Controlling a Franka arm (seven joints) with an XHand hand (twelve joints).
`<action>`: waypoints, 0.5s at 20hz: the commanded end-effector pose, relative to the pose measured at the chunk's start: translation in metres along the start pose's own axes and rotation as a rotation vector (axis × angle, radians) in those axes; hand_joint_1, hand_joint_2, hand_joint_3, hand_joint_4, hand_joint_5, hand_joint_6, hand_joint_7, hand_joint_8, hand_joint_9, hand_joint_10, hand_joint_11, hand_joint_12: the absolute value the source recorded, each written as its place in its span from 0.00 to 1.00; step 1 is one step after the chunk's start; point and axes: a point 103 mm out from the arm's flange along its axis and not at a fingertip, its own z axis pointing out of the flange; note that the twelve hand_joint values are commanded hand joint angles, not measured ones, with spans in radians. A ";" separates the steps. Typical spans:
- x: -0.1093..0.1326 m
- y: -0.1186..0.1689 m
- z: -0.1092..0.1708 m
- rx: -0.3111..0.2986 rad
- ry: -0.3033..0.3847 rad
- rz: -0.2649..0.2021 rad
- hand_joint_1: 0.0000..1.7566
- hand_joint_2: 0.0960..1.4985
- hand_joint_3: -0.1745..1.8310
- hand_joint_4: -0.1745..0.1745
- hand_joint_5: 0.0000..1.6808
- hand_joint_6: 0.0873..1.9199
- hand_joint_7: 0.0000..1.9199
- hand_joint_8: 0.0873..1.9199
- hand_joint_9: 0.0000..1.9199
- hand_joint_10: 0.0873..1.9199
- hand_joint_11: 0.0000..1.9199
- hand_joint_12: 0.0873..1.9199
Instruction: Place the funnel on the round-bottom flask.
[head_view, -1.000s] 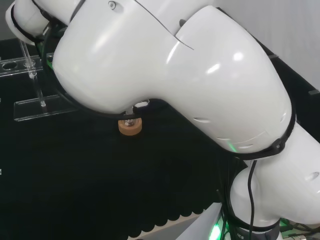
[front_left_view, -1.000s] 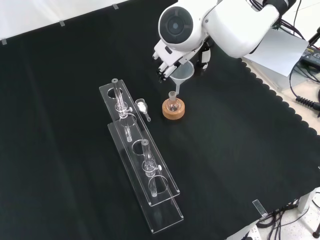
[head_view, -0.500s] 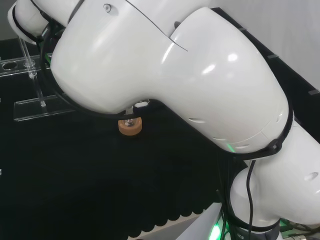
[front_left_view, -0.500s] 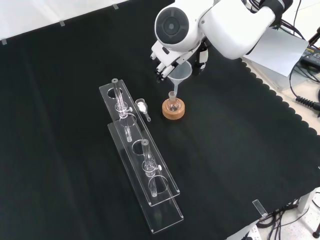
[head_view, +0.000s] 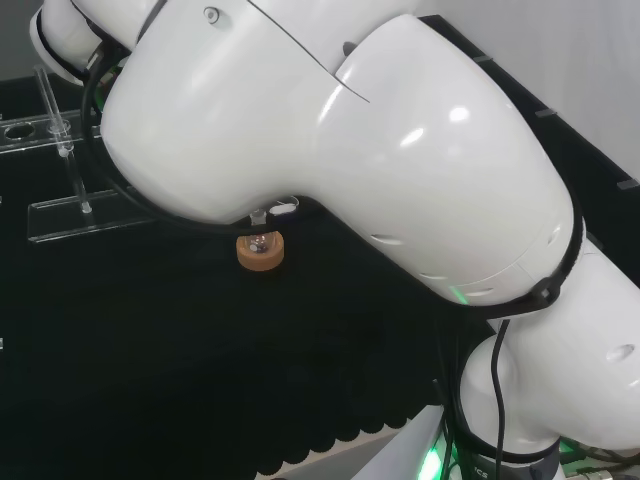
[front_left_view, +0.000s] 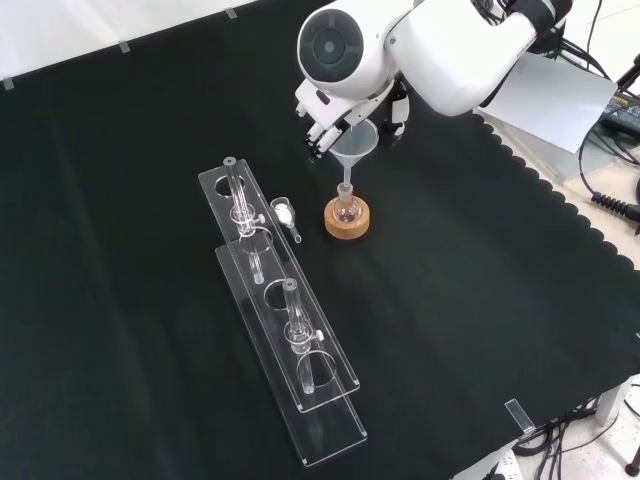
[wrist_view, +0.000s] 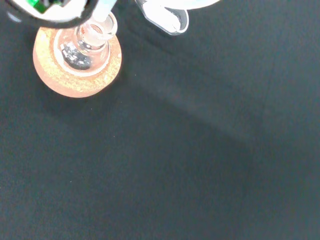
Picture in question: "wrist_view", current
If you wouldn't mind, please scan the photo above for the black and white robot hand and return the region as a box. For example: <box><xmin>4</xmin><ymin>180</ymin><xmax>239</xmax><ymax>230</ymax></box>
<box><xmin>4</xmin><ymin>0</ymin><xmax>101</xmax><ymax>29</ymax></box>

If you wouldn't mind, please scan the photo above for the clear round-bottom flask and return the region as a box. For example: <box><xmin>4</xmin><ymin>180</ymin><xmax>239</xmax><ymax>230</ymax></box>
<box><xmin>53</xmin><ymin>11</ymin><xmax>119</xmax><ymax>76</ymax></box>

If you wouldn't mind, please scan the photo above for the black bench cloth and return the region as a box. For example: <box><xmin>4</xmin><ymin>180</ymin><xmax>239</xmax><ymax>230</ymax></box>
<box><xmin>0</xmin><ymin>0</ymin><xmax>320</xmax><ymax>240</ymax></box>

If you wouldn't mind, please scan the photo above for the cork ring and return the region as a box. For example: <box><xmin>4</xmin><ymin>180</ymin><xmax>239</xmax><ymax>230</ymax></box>
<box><xmin>32</xmin><ymin>22</ymin><xmax>123</xmax><ymax>99</ymax></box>

